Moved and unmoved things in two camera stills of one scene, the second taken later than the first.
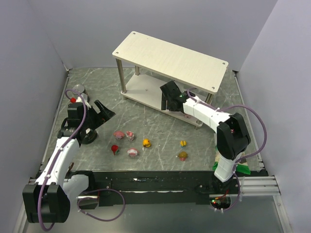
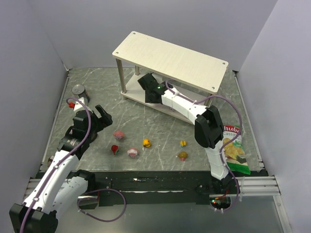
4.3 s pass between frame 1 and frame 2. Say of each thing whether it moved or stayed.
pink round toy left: stayed
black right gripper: moved
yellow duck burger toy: stayed
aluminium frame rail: stayed
